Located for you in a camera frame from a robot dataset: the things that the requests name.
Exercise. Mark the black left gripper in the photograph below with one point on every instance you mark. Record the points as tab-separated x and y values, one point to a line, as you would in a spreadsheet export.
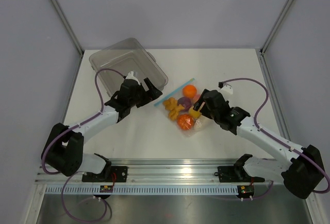
152	93

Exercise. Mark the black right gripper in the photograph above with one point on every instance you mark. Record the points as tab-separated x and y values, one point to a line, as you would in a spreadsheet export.
198	104

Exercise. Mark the clear zip top bag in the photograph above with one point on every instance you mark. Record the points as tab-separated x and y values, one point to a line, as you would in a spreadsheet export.
200	124

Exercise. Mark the clear grey plastic container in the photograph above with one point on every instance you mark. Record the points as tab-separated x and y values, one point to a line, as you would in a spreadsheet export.
123	57

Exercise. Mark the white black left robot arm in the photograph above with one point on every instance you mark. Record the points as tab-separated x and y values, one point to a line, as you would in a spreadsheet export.
64	149

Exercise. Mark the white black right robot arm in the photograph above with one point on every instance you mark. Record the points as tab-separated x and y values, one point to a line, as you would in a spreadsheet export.
299	169

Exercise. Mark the pink fake peach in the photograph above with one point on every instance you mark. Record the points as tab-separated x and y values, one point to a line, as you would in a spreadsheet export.
197	97

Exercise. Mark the orange fake orange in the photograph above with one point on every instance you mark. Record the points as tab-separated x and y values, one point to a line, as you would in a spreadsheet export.
189	91

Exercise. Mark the purple fake fruit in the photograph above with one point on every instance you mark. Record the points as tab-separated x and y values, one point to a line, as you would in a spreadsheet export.
185	102

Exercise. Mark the yellow-orange fake pretzel cluster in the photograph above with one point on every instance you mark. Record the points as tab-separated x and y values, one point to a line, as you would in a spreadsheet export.
173	107

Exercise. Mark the red-orange fake pepper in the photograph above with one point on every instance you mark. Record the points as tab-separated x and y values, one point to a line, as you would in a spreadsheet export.
185	122

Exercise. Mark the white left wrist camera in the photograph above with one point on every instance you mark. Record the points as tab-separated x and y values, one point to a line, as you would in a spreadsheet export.
132	75

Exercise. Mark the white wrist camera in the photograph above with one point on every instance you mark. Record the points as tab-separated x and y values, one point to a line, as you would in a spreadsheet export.
225	88
132	75

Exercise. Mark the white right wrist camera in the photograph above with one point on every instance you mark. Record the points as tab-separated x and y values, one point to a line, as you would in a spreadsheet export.
225	88

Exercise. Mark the black right mount plate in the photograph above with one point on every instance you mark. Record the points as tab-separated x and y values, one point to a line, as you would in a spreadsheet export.
228	174

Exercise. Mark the black mount plate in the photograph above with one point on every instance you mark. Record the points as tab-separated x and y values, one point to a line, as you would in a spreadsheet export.
228	174
117	174

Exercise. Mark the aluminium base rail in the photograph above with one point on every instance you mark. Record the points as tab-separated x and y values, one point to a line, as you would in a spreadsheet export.
172	171

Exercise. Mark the black left mount plate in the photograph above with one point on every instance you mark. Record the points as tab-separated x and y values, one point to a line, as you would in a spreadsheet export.
117	174

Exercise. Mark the white slotted cable duct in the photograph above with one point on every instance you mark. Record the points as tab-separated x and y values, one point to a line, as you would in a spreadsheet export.
144	190

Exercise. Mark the right aluminium frame post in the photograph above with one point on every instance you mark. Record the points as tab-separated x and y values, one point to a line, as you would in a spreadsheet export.
276	26

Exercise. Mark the aluminium frame post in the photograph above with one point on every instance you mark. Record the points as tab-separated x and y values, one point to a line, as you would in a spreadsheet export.
66	24
276	26

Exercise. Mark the left aluminium frame post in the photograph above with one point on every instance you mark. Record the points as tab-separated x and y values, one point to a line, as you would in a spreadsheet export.
66	24

